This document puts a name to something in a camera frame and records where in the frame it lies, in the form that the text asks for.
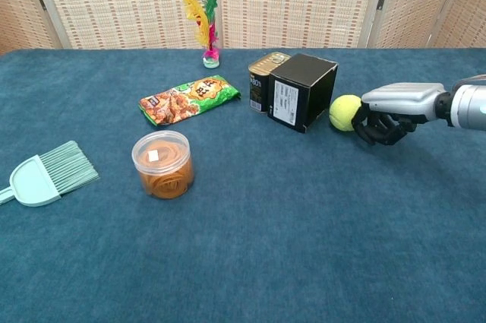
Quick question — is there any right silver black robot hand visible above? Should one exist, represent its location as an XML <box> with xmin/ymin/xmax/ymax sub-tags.
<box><xmin>351</xmin><ymin>81</ymin><xmax>447</xmax><ymax>147</ymax></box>

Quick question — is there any yellow tennis ball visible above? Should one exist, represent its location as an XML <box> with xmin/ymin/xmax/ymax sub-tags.
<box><xmin>328</xmin><ymin>93</ymin><xmax>364</xmax><ymax>133</ymax></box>

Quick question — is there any black cardboard box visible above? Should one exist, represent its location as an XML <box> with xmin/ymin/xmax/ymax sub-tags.
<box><xmin>267</xmin><ymin>52</ymin><xmax>339</xmax><ymax>135</ymax></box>

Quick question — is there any green snack packet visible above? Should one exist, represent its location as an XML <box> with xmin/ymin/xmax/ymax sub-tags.
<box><xmin>138</xmin><ymin>74</ymin><xmax>242</xmax><ymax>127</ymax></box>

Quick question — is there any clear jar of rubber bands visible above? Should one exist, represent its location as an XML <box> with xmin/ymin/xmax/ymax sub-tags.
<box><xmin>131</xmin><ymin>130</ymin><xmax>195</xmax><ymax>200</ymax></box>

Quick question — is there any woven folding screen panel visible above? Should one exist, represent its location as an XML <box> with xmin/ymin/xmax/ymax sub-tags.
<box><xmin>366</xmin><ymin>0</ymin><xmax>466</xmax><ymax>49</ymax></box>
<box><xmin>431</xmin><ymin>0</ymin><xmax>486</xmax><ymax>49</ymax></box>
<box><xmin>24</xmin><ymin>0</ymin><xmax>216</xmax><ymax>50</ymax></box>
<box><xmin>0</xmin><ymin>0</ymin><xmax>68</xmax><ymax>56</ymax></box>
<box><xmin>208</xmin><ymin>0</ymin><xmax>392</xmax><ymax>49</ymax></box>

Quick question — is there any rectangular metal food tin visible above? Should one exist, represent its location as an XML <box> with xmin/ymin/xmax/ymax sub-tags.
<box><xmin>248</xmin><ymin>52</ymin><xmax>292</xmax><ymax>113</ymax></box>

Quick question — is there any colourful feather shuttlecock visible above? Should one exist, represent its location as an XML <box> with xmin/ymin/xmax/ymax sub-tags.
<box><xmin>182</xmin><ymin>0</ymin><xmax>222</xmax><ymax>69</ymax></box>

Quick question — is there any teal plastic hand brush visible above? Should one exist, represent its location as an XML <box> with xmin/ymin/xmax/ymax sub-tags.
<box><xmin>0</xmin><ymin>140</ymin><xmax>100</xmax><ymax>208</ymax></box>

